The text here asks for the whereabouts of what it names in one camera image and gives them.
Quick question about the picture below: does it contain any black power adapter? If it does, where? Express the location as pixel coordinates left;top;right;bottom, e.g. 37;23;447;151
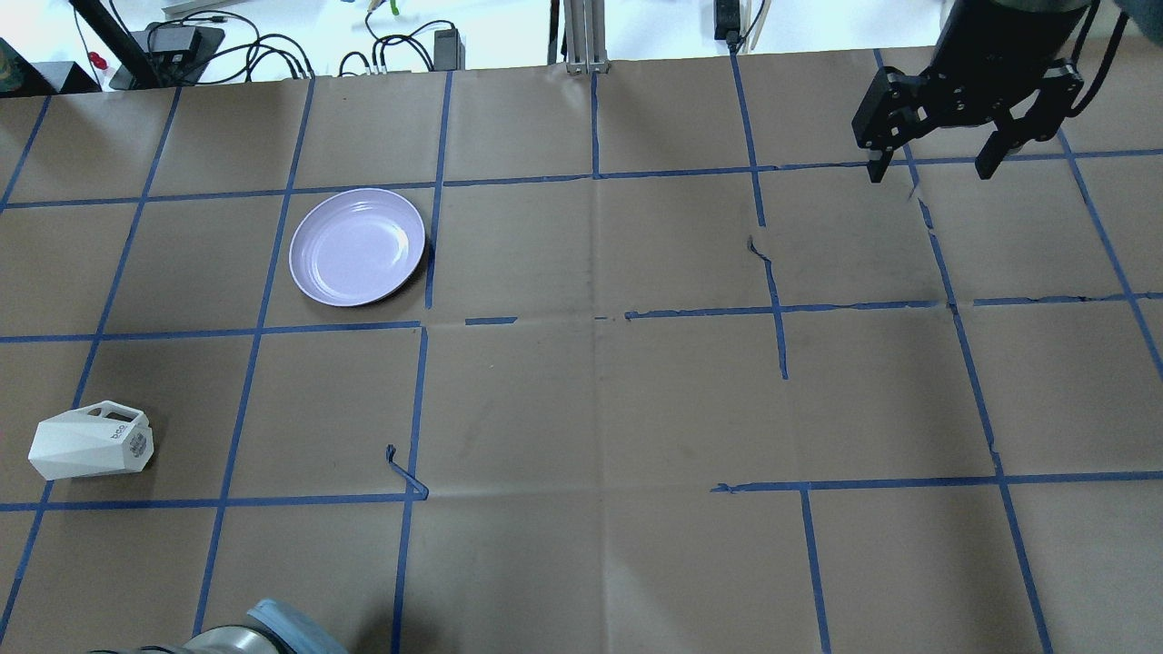
431;26;466;72

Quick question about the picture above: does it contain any aluminium frame post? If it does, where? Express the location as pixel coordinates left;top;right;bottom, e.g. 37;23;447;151
561;0;611;77

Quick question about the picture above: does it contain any lavender round plate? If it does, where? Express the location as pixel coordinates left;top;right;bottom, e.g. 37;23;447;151
287;189;428;310

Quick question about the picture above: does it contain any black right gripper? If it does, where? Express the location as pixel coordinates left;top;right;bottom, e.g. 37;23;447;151
851;62;1084;183

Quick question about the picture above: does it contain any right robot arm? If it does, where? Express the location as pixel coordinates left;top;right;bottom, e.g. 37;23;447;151
851;1;1160;183

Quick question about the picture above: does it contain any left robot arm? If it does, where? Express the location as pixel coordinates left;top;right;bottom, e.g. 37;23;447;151
90;599;348;653

